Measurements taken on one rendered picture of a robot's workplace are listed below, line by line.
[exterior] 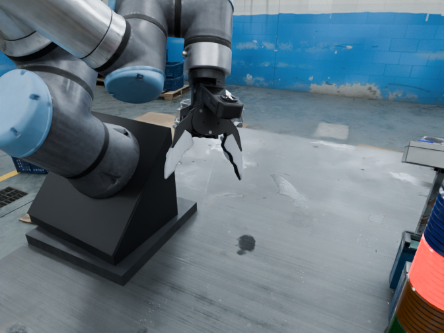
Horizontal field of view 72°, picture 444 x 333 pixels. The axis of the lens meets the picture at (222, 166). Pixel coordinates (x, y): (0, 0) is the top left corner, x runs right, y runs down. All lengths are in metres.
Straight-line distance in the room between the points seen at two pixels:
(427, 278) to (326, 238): 0.58
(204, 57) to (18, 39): 0.34
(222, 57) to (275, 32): 5.70
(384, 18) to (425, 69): 1.05
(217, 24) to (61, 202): 0.58
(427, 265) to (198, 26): 0.48
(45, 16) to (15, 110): 0.22
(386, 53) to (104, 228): 5.65
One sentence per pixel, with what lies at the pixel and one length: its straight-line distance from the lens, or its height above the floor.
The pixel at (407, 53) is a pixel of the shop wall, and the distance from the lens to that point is 6.03.
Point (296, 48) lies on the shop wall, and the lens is 6.17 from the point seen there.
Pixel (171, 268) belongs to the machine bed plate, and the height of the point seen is 0.80.
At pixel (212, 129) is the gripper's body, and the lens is 0.56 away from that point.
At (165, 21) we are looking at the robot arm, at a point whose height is 1.32.
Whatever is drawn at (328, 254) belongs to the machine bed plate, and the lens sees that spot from 0.83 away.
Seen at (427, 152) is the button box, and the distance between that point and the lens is 0.81.
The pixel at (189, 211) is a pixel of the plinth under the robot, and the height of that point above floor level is 0.82.
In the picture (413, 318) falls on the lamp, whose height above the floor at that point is 1.09.
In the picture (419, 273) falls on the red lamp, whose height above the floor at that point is 1.14.
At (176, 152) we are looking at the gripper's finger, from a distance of 0.54.
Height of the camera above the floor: 1.33
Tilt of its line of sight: 27 degrees down
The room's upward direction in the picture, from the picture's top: straight up
